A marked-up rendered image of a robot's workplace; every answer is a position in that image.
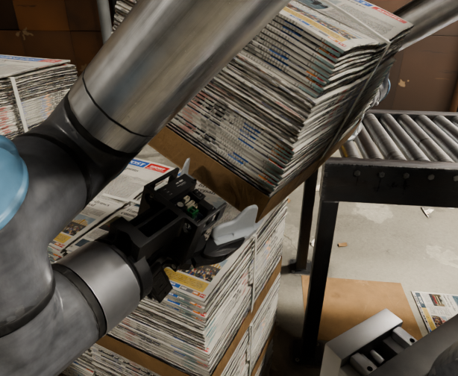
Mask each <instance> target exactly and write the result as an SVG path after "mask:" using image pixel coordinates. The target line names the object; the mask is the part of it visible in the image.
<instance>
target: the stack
mask: <svg viewBox="0 0 458 376"><path fill-rule="evenodd" d="M173 169H175V168H172V167H170V166H165V165H163V164H159V163H155V162H151V161H147V160H142V159H139V158H134V159H133V160H132V161H131V162H130V163H129V164H128V166H127V167H126V169H125V170H124V171H123V172H122V173H121V174H120V175H119V176H118V177H117V178H115V179H114V180H112V181H111V182H110V183H109V184H108V185H107V186H106V187H105V188H104V189H103V190H102V191H101V192H100V193H99V194H98V195H97V196H96V197H95V198H94V199H93V200H92V201H91V202H90V203H89V204H88V205H87V206H86V207H85V208H84V209H83V210H82V211H81V212H80V213H79V214H78V215H77V216H76V217H75V218H74V219H73V220H72V221H71V222H70V223H69V224H68V225H67V226H66V227H65V228H64V229H63V230H62V231H61V232H60V233H59V234H58V235H57V236H56V237H55V238H54V239H53V240H52V241H51V242H50V243H49V244H48V249H47V251H48V256H49V259H50V262H51V264H53V263H54V261H55V260H56V259H57V258H59V257H62V258H63V257H65V256H66V255H67V254H70V253H71V252H73V251H74V250H76V249H77V248H80V247H81V246H82V245H84V244H86V243H87V242H90V241H94V240H95V239H97V238H99V237H100V236H102V235H103V234H105V233H108V232H109V228H110V223H111V222H113V221H115V220H116V219H118V218H119V217H121V216H122V217H124V218H125V219H126V220H127V221H130V220H132V219H133V218H135V217H136V216H137V214H138V211H139V205H140V202H141V198H142V192H143V188H144V186H145V185H146V184H148V183H150V182H152V181H153V180H155V179H157V178H159V177H160V176H162V175H164V174H166V173H167V172H170V171H172V170H173ZM196 182H197V183H196V185H195V189H198V190H199V191H200V192H202V193H203V194H204V195H206V197H205V198H204V200H205V201H207V202H208V203H209V204H213V205H214V207H215V208H216V209H217V208H218V207H220V206H221V205H222V204H224V203H225V202H226V201H225V200H224V199H223V198H221V197H219V196H218V195H217V194H215V193H214V192H213V191H211V190H210V189H208V188H207V187H206V186H205V185H203V184H202V183H200V182H199V181H196ZM288 198H289V197H288V196H287V197H286V198H285V199H284V200H282V202H281V203H279V204H278V205H277V206H276V207H275V208H274V209H273V210H271V211H270V212H269V213H268V214H267V215H266V216H265V218H264V220H263V222H262V224H261V226H260V227H259V229H258V230H257V231H256V232H255V234H254V235H253V236H251V237H250V238H249V239H248V240H247V241H246V242H245V243H244V244H243V245H242V246H241V247H240V248H239V249H238V250H236V251H235V252H234V253H233V254H232V255H231V256H229V258H227V259H226V260H224V261H222V262H220V263H217V264H214V265H209V266H200V267H198V268H197V269H195V268H194V267H193V265H191V267H190V269H189V270H183V269H179V270H177V271H176V272H175V271H173V270H172V269H171V268H170V267H166V268H165V269H164V271H165V273H166V275H167V276H168V277H169V281H170V283H171V285H172V287H173V289H172V290H171V291H170V293H169V294H168V295H167V296H166V297H165V298H164V299H163V300H162V301H161V302H160V303H159V302H158V301H156V300H155V299H153V298H152V299H150V298H149V297H147V296H146V297H144V299H143V300H141V301H140V302H139V305H138V307H137V308H136V309H135V310H134V311H133V312H132V313H131V314H129V315H128V316H127V317H126V318H125V319H123V320H122V321H121V322H120V323H119V324H118V325H117V326H115V328H114V329H112V330H111V331H110V332H109V333H107V334H106V335H107V336H110V337H112V338H114V339H116V340H118V341H120V342H123V343H125V344H126V345H129V346H130V347H132V348H135V349H137V350H139V351H141V352H143V353H145V354H147V355H149V356H151V357H153V358H155V359H157V360H159V361H161V362H163V363H165V364H167V365H169V366H171V367H173V368H175V369H177V370H179V371H181V372H183V373H185V374H187V375H190V376H212V374H213V373H214V371H215V370H216V367H217V366H218V364H219V363H220V361H221V360H222V358H223V356H224V355H225V353H226V351H227V350H228V348H229V347H230V344H231V343H232V341H233V340H234V338H235V336H236V335H237V333H238V331H239V329H240V327H241V325H242V323H243V322H244V320H245V318H246V316H247V315H248V313H249V311H251V312H252V310H253V306H254V303H255V301H256V300H257V298H258V296H259V295H260V293H261V292H262V290H263V288H264V287H265V285H266V284H267V282H268V281H269V278H270V277H271V276H272V273H273V271H274V270H275V268H276V267H277V265H278V263H279V262H280V258H281V255H282V251H283V239H284V236H283V235H284V231H283V230H284V229H285V227H286V226H285V218H286V215H287V207H286V205H287V204H288ZM226 203H227V202H226ZM240 213H241V212H240V211H239V210H237V209H236V208H235V207H233V206H232V205H231V204H229V203H227V206H226V208H225V211H224V213H223V215H222V218H221V219H220V220H218V221H217V222H216V223H215V224H214V225H212V226H211V227H210V228H209V229H207V232H206V233H205V234H204V235H205V239H206V240H208V239H209V235H210V232H211V230H212V228H213V227H214V226H217V225H220V224H221V223H225V222H229V221H231V220H233V219H235V218H236V217H237V216H238V215H239V214H240ZM279 282H280V273H279V275H278V276H277V278H276V280H275V282H274V283H273V285H272V287H271V289H270V290H269V292H268V294H267V296H266V297H265V299H264V300H263V303H262V304H261V305H260V308H259V310H258V311H257V313H256V315H255V316H254V318H253V320H252V321H251V323H250V325H249V326H248V329H247V331H246V332H245V334H244V335H243V337H242V339H241V340H240V342H239V344H238V346H237V347H236V350H235V351H234V353H233V355H232V356H231V358H230V360H229V361H228V364H227V365H226V366H225V369H224V371H223V372H222V374H221V375H220V376H251V373H252V372H253V369H254V367H255V365H256V363H257V361H258V359H259V357H260V355H261V354H262V351H263V349H264V347H265V345H266V342H267V340H268V338H269V336H270V334H271V332H272V329H273V327H274V325H275V320H276V313H277V312H276V311H277V300H278V290H279V289H280V287H279V286H280V283H279ZM272 343H273V339H272V340H271V342H270V344H269V346H268V348H267V351H266V353H265V355H264V357H263V360H262V362H261V364H260V366H259V368H258V370H257V373H256V374H255V376H269V369H270V368H271V366H272V359H273V357H274V356H273V352H274V351H273V350H272V346H273V344H272ZM60 374H61V375H62V376H161V375H159V374H157V373H155V372H153V371H151V370H149V369H147V368H145V367H143V366H141V365H138V364H136V363H134V362H132V361H130V360H128V359H126V358H124V357H122V356H120V355H118V354H116V353H114V352H112V351H110V350H108V349H106V348H104V347H102V346H100V345H98V344H96V343H95V344H94V345H92V346H91V347H90V348H89V349H88V350H87V351H85V352H84V353H83V354H82V355H81V356H80V357H79V358H78V359H77V360H75V361H74V362H73V363H72V364H71V365H70V366H68V367H67V368H66V369H65V370H64V371H62V372H61V373H60Z"/></svg>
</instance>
